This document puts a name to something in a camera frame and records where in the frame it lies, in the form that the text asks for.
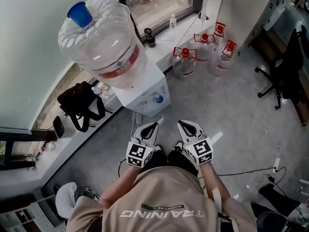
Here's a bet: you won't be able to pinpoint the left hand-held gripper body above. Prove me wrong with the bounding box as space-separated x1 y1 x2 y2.
126 139 156 169

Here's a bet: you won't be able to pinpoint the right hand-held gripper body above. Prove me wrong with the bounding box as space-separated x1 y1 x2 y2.
184 136 213 166

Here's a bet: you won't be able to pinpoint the person's left forearm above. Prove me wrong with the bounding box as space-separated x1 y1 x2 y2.
99 164 142 203

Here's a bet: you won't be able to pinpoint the person's right forearm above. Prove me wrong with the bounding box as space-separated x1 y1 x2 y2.
199 162 231 202

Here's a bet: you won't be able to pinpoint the person's black trousers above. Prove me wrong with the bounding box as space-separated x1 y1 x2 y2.
142 148 200 178

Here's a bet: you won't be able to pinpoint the person's beige t-shirt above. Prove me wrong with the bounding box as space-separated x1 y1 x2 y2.
66 165 258 232

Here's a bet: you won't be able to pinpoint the white water dispenser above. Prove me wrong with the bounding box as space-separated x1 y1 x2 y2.
111 64 172 117

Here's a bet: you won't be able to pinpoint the clear plastic water bottle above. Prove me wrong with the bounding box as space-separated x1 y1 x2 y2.
91 86 109 99

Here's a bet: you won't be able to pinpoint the empty red-capped water jug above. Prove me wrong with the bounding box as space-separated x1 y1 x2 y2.
213 21 226 45
193 32 216 63
172 46 198 80
209 39 237 76

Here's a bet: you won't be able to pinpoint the black backpack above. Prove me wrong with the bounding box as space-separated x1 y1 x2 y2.
57 81 113 133

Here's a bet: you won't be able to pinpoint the white bin with black lid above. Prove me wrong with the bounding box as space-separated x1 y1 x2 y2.
52 115 73 139

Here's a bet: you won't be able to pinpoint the large clear water bottle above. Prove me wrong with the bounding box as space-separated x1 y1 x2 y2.
57 0 148 89

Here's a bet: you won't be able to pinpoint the black thermos flask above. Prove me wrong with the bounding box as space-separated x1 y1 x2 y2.
144 27 156 48

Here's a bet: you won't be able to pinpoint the dark round bin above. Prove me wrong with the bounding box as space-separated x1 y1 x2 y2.
255 211 288 232

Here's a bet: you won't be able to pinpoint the black office chair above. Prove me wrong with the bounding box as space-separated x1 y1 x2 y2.
255 25 305 110

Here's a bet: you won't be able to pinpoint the white window ledge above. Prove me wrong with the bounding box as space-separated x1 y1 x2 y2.
0 11 218 200

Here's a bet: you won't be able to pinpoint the white shelf unit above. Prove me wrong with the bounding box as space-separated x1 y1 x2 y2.
0 194 66 232

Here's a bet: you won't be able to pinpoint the white power cable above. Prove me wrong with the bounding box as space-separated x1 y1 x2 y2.
130 112 139 140

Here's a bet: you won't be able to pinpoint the black floor cable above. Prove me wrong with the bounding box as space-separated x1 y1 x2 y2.
217 167 275 177

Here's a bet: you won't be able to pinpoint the white shoulder strap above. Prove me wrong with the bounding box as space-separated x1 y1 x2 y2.
212 187 232 227

